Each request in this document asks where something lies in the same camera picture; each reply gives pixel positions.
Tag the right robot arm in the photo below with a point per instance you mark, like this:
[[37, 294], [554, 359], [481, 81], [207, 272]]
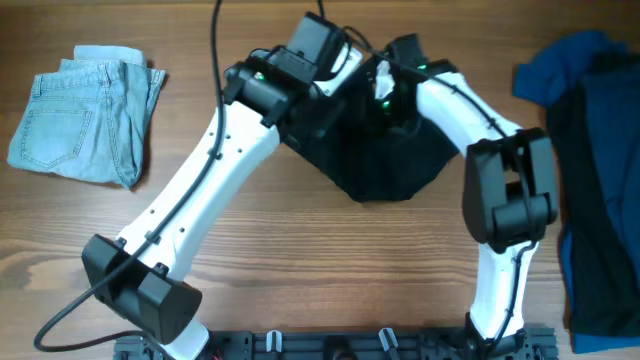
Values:
[[509, 199]]

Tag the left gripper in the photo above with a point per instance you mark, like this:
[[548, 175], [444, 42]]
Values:
[[323, 121]]

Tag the folded light blue jeans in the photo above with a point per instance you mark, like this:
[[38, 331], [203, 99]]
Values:
[[88, 120]]

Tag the dark navy pants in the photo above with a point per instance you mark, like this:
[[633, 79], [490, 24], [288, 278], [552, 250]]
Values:
[[594, 126]]

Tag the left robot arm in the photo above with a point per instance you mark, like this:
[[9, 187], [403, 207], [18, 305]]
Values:
[[141, 274]]

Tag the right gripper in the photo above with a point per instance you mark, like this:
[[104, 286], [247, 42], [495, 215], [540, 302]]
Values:
[[369, 102]]

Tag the blue polo shirt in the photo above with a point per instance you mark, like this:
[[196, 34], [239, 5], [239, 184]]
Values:
[[542, 81]]

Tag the black shorts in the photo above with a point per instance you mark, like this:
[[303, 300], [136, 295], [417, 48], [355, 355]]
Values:
[[377, 167]]

